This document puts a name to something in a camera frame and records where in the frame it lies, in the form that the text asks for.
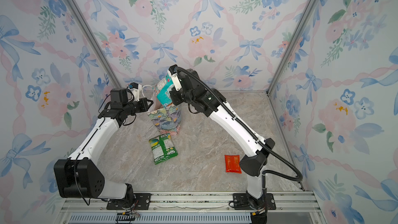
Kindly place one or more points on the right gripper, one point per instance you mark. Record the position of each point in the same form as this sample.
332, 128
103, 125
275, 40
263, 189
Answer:
175, 96

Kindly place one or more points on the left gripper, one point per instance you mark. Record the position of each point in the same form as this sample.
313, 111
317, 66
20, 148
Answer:
143, 101

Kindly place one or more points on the teal snack packet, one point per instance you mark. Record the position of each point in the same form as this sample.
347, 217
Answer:
162, 91

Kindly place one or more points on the floral paper gift bag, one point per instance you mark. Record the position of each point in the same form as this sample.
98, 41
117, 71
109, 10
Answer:
165, 119

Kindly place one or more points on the green snack packet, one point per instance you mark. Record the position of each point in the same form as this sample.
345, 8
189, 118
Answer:
162, 148

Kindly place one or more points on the red snack packet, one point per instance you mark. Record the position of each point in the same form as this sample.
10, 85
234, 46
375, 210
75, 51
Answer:
232, 164

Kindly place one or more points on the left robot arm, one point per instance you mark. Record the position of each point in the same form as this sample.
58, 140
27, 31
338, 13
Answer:
78, 175

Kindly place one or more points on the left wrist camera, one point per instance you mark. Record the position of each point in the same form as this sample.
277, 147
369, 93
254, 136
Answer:
136, 90

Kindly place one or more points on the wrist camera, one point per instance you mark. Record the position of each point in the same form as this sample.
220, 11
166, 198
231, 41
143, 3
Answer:
136, 90
174, 77

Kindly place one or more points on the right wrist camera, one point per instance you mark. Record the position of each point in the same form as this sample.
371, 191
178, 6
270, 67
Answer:
174, 77

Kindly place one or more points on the left corner aluminium post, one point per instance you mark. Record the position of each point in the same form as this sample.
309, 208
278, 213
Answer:
90, 37

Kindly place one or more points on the corner aluminium post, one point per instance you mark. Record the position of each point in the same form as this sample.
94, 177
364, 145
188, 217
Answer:
90, 37
301, 25

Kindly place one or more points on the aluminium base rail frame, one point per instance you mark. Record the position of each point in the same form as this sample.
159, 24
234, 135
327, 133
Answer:
284, 207

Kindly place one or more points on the right corner aluminium post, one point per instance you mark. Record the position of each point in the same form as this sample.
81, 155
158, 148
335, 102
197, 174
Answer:
301, 25

